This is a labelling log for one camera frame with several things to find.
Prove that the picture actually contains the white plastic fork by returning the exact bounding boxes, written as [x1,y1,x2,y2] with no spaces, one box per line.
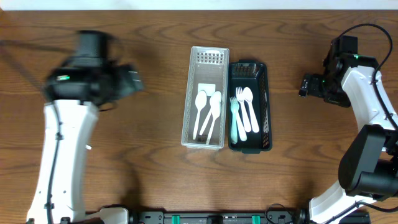
[231,96,248,142]
[230,97,239,144]
[236,86,251,133]

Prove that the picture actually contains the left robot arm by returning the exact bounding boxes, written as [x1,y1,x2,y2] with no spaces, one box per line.
[26,30,143,223]

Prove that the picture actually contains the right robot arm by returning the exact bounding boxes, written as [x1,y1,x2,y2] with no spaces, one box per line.
[294,35,397,223]

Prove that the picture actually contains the black plastic basket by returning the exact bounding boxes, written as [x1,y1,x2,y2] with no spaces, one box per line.
[228,59,272,154]

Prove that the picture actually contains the clear white plastic basket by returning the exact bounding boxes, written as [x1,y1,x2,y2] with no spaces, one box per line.
[181,46,229,150]

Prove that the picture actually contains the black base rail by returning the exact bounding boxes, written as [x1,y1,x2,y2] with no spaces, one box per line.
[93,204,371,224]

